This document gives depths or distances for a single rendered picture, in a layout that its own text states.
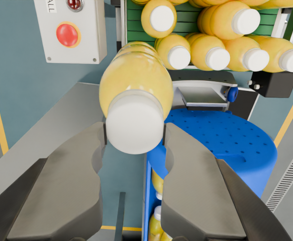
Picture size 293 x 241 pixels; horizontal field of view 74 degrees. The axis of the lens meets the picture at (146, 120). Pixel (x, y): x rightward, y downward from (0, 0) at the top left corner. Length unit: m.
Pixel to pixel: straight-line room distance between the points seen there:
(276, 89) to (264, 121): 1.39
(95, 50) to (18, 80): 1.44
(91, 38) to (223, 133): 0.34
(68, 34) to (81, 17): 0.04
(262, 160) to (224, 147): 0.07
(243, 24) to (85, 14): 0.27
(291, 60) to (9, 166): 0.83
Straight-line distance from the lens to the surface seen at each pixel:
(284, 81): 0.61
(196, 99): 0.50
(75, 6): 0.38
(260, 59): 0.43
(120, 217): 2.03
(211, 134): 0.47
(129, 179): 2.08
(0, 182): 0.76
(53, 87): 1.70
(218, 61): 0.40
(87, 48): 0.39
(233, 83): 0.60
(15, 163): 0.82
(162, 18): 0.37
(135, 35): 0.58
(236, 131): 0.50
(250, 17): 0.41
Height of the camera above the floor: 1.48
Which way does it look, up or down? 62 degrees down
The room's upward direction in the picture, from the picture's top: 177 degrees clockwise
